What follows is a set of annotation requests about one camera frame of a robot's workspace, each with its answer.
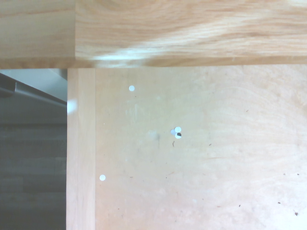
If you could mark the open light wooden drawer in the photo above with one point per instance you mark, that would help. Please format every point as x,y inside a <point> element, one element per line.
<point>192,155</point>

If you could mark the white round paper dot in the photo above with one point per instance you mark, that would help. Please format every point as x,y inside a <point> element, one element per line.
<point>131,88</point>
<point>178,129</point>
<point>102,177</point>
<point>172,132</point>

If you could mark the black and white paper dot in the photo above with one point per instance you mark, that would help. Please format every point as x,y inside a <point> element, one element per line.
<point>178,136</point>

